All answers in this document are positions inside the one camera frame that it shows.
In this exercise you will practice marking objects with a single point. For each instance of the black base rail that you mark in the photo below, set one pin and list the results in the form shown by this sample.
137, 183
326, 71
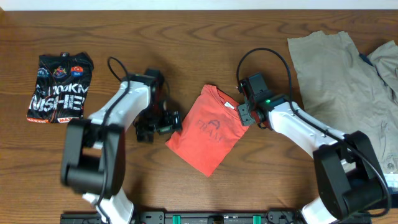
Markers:
272, 216

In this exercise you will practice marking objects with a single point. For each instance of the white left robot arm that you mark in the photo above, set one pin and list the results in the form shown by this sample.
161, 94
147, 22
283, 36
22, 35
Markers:
94, 155

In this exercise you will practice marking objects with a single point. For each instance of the khaki cargo shorts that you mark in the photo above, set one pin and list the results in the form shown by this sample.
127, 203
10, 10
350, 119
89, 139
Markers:
348, 90

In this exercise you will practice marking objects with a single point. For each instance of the red orange soccer t-shirt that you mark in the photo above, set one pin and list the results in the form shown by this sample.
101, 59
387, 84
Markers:
209, 131

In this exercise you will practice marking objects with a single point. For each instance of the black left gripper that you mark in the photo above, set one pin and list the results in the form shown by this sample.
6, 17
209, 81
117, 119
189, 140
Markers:
170, 126

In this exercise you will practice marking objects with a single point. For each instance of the light blue folded garment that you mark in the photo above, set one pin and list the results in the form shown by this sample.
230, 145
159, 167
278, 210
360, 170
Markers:
391, 180

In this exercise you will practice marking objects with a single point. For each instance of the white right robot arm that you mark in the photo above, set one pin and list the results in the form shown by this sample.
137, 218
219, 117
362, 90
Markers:
349, 177

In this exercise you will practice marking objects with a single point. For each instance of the black folded printed jersey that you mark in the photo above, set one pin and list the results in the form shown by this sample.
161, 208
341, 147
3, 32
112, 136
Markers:
61, 88

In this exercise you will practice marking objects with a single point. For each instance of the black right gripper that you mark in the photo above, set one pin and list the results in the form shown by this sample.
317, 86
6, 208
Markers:
244, 116

